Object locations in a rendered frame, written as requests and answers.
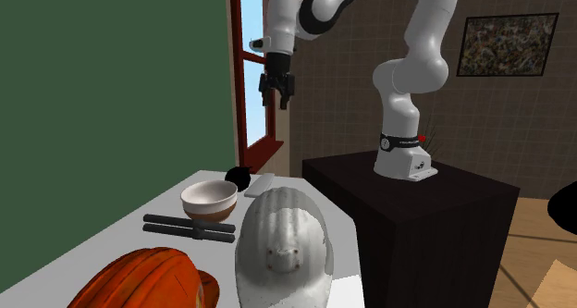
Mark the white hard hat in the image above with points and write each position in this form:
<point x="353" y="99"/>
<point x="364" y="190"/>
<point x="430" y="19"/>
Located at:
<point x="284" y="248"/>

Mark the black rounded furniture piece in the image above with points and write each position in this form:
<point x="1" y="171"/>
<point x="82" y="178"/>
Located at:
<point x="563" y="208"/>

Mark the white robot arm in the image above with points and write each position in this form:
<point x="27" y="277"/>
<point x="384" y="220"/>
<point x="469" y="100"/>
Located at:
<point x="408" y="95"/>

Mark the orange hard hat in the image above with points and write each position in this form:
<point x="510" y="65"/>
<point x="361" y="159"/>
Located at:
<point x="144" y="280"/>

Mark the black round object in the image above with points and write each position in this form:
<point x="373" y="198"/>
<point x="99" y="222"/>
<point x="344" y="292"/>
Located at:
<point x="237" y="177"/>

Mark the white and brown bowl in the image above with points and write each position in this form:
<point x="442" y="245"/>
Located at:
<point x="209" y="200"/>

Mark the black framed abstract wall picture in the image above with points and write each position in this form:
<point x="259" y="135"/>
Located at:
<point x="507" y="44"/>

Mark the white flat remote control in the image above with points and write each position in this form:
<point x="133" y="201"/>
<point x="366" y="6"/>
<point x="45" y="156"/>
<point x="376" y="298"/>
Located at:
<point x="260" y="186"/>

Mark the red framed window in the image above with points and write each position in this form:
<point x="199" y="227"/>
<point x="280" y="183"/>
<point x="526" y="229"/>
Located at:
<point x="252" y="72"/>

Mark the dark brown robot stand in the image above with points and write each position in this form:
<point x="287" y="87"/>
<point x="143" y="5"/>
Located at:
<point x="432" y="226"/>

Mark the dark grey double bar tool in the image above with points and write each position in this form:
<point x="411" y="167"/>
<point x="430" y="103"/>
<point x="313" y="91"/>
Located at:
<point x="189" y="228"/>

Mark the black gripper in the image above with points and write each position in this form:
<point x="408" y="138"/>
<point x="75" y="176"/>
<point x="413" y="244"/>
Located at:
<point x="278" y="69"/>

